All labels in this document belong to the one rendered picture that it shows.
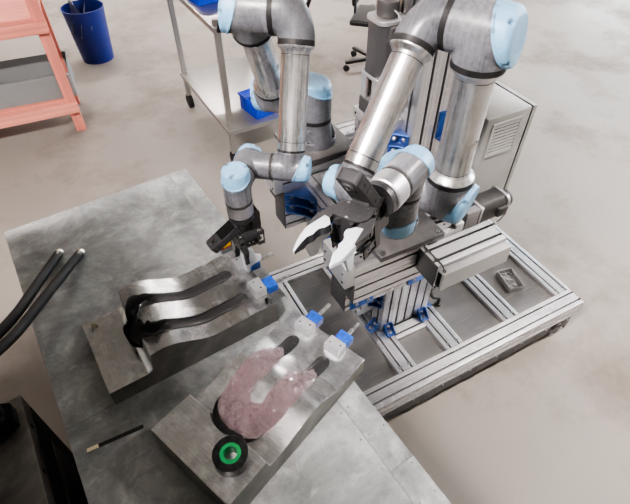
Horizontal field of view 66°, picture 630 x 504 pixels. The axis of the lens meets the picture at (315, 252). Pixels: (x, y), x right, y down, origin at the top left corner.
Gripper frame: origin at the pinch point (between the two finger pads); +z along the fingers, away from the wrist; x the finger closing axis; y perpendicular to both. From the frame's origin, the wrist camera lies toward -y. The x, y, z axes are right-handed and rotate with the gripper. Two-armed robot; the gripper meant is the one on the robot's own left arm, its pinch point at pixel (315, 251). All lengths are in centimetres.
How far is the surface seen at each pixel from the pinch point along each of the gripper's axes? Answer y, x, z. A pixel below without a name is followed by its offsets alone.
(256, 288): 49, 43, -20
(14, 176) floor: 105, 308, -49
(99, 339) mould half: 50, 70, 17
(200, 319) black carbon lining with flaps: 51, 51, -4
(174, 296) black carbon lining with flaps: 48, 62, -4
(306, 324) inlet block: 54, 26, -20
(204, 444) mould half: 52, 23, 22
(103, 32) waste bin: 67, 396, -201
